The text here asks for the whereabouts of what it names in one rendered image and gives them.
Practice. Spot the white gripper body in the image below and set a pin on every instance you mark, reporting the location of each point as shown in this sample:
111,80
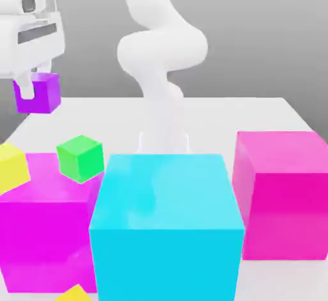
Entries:
10,55

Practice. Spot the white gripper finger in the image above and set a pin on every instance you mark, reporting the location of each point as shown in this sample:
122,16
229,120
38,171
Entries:
26,88
44,67

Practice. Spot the small purple cube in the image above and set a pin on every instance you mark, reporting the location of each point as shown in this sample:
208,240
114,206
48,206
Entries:
46,98

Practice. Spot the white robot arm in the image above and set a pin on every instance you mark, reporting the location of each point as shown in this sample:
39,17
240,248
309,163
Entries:
161,50

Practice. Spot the small yellow cube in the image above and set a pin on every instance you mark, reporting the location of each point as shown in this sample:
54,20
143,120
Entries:
74,294
11,167

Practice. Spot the small green cube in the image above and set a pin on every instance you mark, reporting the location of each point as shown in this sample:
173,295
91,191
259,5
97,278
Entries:
80,158

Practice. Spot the large magenta box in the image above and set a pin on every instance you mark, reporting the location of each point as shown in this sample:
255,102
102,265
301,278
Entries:
41,229

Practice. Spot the large cyan box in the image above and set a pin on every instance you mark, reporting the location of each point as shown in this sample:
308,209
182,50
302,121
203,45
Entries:
166,229

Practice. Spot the large pink box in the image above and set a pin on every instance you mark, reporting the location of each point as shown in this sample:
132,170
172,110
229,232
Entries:
284,203

